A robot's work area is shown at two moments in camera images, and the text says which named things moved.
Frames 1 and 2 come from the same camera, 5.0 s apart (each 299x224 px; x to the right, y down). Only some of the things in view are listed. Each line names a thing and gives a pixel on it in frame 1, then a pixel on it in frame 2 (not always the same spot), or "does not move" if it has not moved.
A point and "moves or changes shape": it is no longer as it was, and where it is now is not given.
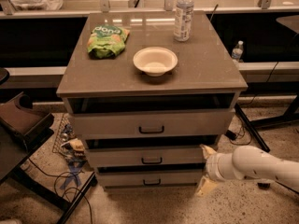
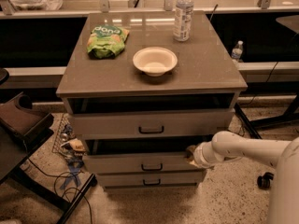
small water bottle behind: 237,51 does not move
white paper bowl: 155,61 does not move
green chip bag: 106,41 does not move
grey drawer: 147,157 moves or changes shape
